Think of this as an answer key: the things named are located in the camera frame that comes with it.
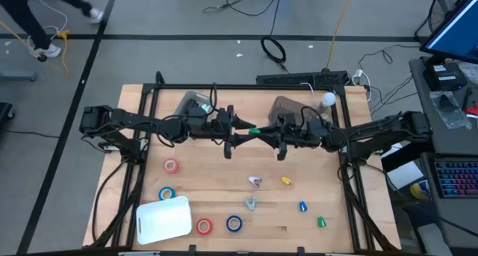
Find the teal tape roll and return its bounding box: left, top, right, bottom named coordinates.
left=158, top=185, right=177, bottom=202

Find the white plastic bin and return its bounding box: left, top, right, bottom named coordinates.
left=135, top=195, right=193, bottom=246

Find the clear plastic bag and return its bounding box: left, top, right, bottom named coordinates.
left=429, top=90, right=473, bottom=131

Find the blue tape roll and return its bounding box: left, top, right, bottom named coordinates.
left=225, top=214, right=243, bottom=233

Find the coiled black cable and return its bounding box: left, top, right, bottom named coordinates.
left=260, top=36, right=288, bottom=73

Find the pink tape roll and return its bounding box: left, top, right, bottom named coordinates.
left=162, top=157, right=180, bottom=175

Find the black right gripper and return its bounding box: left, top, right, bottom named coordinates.
left=258, top=113, right=318, bottom=162

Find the black floor fan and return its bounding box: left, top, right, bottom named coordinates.
left=414, top=0, right=476, bottom=45

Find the computer monitor blue screen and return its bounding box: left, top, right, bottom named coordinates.
left=419, top=0, right=478, bottom=66

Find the white light bulb lamp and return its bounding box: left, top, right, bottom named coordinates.
left=312, top=91, right=338, bottom=122

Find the smoky translucent plastic bin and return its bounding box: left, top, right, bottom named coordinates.
left=267, top=95, right=318, bottom=132

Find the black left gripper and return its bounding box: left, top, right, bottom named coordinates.
left=215, top=105, right=259, bottom=160

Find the white paper sheet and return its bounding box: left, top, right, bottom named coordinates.
left=386, top=160, right=426, bottom=190

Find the thin yellow floor cord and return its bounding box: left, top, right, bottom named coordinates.
left=0, top=19, right=71, bottom=75

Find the black perforated power strip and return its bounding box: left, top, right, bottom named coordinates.
left=255, top=70, right=350, bottom=88

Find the grey side desk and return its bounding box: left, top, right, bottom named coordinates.
left=409, top=56, right=478, bottom=249

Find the yellow hanging cable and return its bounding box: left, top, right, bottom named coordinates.
left=325, top=0, right=356, bottom=72

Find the light grey plastic bin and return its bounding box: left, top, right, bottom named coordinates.
left=181, top=90, right=212, bottom=117

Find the red tape roll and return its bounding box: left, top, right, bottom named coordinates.
left=195, top=217, right=214, bottom=236

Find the black mini computer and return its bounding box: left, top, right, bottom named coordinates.
left=422, top=62, right=469, bottom=93

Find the grey cart base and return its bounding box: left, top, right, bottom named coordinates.
left=0, top=70, right=38, bottom=82

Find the person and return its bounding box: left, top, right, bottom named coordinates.
left=0, top=0, right=105, bottom=59

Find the white floor cable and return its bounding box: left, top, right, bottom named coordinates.
left=26, top=0, right=69, bottom=50

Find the backlit keyboard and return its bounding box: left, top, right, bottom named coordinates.
left=434, top=158, right=478, bottom=200

